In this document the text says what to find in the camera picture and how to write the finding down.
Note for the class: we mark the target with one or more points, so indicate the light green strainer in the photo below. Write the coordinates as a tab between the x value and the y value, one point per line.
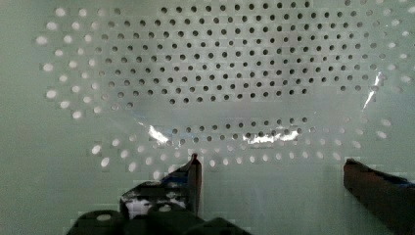
272	96

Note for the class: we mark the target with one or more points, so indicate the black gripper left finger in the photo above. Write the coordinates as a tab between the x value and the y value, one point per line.
182	188

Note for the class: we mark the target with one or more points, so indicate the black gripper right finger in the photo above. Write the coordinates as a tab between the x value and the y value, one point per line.
390	198

